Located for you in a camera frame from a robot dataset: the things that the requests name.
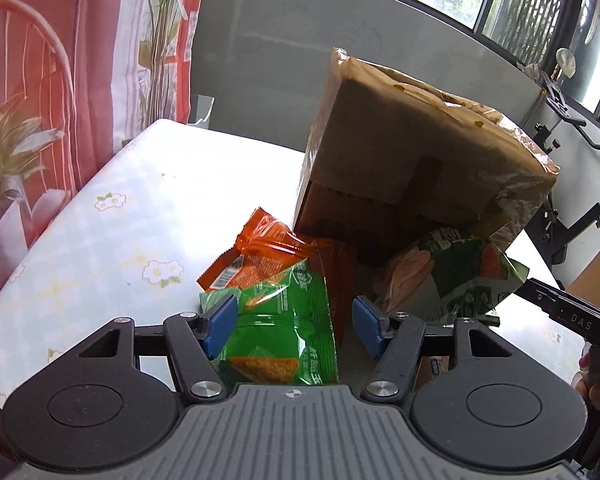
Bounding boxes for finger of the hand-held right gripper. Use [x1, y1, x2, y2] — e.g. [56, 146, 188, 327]
[521, 278, 573, 318]

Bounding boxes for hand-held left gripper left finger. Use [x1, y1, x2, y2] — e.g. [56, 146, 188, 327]
[60, 294, 238, 403]

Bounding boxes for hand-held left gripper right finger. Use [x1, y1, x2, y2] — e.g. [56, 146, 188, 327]
[351, 296, 536, 403]

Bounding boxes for green tortilla chip packet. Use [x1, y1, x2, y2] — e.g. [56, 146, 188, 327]
[199, 257, 342, 387]

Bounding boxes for dark green snack packet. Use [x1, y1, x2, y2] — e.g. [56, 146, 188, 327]
[372, 227, 530, 325]

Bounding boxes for cardboard box with plastic liner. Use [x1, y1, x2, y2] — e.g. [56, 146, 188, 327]
[292, 47, 561, 266]

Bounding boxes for black exercise bike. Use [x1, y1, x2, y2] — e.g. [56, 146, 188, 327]
[517, 62, 600, 291]

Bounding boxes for orange snack packet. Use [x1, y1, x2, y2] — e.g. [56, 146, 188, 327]
[196, 206, 358, 333]

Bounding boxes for floral tablecloth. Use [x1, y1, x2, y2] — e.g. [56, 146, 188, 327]
[0, 119, 588, 408]

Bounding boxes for white plastic container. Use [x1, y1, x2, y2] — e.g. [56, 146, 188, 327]
[186, 94, 216, 128]

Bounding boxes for white hanging object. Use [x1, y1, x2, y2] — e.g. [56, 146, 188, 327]
[555, 47, 577, 79]

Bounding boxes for printed pink curtain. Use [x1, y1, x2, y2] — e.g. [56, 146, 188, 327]
[0, 0, 208, 321]

